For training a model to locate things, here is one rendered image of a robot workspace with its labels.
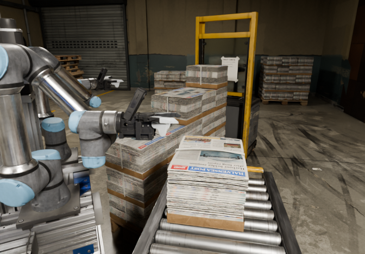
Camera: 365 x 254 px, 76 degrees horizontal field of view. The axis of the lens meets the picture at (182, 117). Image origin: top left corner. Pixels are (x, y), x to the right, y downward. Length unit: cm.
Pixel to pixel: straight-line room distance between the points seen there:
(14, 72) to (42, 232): 67
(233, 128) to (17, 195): 268
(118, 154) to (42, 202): 74
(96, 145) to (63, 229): 50
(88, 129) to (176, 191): 38
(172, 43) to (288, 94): 419
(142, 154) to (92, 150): 80
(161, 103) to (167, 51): 666
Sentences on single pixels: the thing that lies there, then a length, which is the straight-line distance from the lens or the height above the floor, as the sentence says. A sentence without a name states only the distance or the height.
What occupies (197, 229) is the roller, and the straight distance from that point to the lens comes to 99.
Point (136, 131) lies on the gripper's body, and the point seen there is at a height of 120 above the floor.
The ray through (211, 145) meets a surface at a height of 103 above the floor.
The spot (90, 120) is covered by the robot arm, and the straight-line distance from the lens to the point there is 79.
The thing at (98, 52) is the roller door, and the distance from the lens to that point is 959.
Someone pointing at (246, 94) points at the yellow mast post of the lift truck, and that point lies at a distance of 291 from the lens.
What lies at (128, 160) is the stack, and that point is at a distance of 169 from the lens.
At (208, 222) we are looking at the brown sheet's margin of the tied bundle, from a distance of 96.
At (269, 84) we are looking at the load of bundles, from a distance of 690.
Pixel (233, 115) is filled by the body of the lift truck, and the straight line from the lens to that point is 318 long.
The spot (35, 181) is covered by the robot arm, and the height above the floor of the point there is 100.
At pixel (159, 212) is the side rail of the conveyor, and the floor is 80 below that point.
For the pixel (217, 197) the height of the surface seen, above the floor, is 94.
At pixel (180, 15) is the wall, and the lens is 866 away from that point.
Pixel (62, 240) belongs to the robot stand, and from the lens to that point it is 125.
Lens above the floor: 144
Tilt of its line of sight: 16 degrees down
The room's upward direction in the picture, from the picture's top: straight up
